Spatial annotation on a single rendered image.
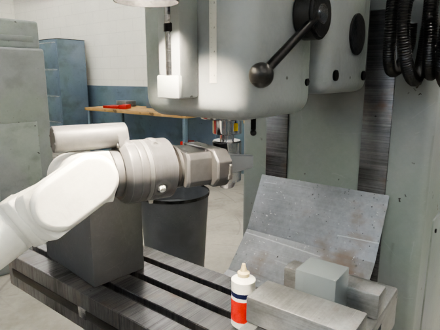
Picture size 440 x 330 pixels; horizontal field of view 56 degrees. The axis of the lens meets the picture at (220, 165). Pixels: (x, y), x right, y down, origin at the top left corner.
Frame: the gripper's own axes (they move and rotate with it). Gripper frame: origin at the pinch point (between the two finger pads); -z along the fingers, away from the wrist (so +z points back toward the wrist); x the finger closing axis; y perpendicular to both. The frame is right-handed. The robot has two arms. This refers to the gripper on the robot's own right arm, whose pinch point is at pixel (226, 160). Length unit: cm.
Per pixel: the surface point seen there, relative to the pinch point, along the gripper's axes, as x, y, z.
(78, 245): 27.0, 20.4, 17.8
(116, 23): 658, -103, -218
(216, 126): -0.5, -5.6, 2.4
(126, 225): 23.2, 16.7, 9.0
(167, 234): 164, 82, -68
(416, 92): -6.1, -10.5, -41.1
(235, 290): -4.3, 20.8, 1.0
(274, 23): -10.5, -20.1, -0.1
